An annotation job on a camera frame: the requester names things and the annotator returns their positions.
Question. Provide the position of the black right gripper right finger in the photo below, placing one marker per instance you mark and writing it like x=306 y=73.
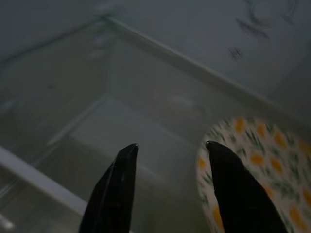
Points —
x=240 y=199

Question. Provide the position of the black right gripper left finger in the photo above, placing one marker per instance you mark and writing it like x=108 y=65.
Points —
x=114 y=194

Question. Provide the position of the yellow flower patterned plate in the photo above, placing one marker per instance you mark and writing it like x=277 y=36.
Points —
x=274 y=160

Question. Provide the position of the glass fridge shelf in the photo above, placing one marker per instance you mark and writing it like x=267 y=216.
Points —
x=136 y=80

